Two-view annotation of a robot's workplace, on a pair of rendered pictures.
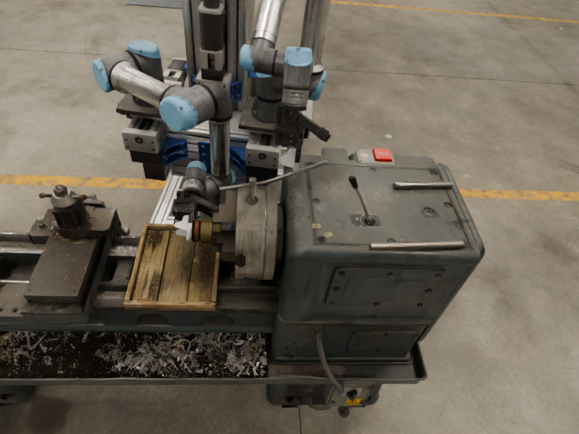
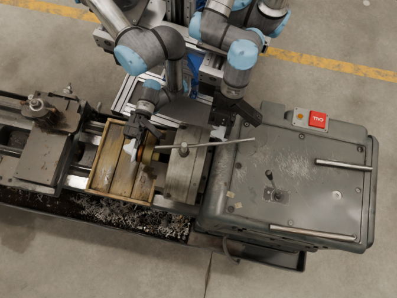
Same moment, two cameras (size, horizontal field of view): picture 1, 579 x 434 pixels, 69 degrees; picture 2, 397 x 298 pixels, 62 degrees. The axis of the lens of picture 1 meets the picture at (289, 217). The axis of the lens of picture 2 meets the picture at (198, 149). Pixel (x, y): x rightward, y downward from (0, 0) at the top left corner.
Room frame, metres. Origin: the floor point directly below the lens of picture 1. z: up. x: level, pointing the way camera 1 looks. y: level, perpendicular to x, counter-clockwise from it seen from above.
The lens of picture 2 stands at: (0.60, 0.01, 2.36)
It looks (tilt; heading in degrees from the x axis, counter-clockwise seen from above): 73 degrees down; 11
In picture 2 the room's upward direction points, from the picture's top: 10 degrees clockwise
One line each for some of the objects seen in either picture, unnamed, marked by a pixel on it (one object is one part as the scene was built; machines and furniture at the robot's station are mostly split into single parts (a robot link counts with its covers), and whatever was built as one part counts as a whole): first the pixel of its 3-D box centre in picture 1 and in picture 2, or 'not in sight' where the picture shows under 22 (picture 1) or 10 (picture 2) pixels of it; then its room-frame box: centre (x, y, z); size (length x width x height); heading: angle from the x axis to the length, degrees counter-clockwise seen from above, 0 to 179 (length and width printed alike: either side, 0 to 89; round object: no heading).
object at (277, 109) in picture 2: (334, 158); (271, 113); (1.18, -0.13, 1.24); 0.09 x 0.08 x 0.03; 99
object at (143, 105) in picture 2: (192, 189); (144, 109); (1.07, 0.36, 1.08); 0.08 x 0.05 x 0.08; 97
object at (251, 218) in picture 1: (250, 232); (183, 162); (0.92, 0.12, 1.08); 0.32 x 0.09 x 0.32; 9
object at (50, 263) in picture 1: (71, 246); (49, 136); (0.84, 0.73, 0.95); 0.43 x 0.17 x 0.05; 9
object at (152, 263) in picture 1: (177, 264); (129, 161); (0.88, 0.38, 0.89); 0.36 x 0.30 x 0.04; 9
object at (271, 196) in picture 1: (268, 232); (198, 165); (0.93, 0.06, 1.08); 0.31 x 0.03 x 0.31; 9
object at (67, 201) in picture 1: (63, 196); (38, 106); (0.90, 0.74, 1.13); 0.08 x 0.08 x 0.03
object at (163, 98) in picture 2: (200, 193); (155, 101); (1.16, 0.36, 0.98); 0.11 x 0.08 x 0.11; 145
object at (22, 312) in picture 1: (60, 259); (43, 141); (0.82, 0.78, 0.90); 0.47 x 0.30 x 0.06; 9
